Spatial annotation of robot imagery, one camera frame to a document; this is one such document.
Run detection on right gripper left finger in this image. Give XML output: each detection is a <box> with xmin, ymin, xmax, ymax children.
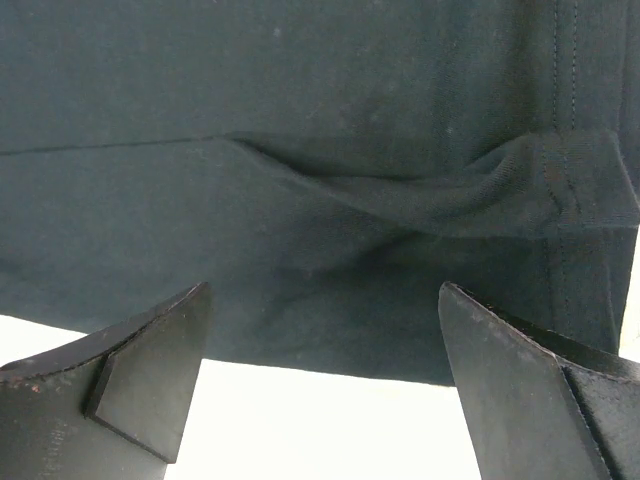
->
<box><xmin>1</xmin><ymin>283</ymin><xmax>212</xmax><ymax>480</ymax></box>

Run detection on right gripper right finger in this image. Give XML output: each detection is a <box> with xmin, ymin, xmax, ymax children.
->
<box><xmin>438</xmin><ymin>283</ymin><xmax>639</xmax><ymax>479</ymax></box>

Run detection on black t shirt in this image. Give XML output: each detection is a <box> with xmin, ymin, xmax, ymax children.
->
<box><xmin>1</xmin><ymin>1</ymin><xmax>639</xmax><ymax>385</ymax></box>

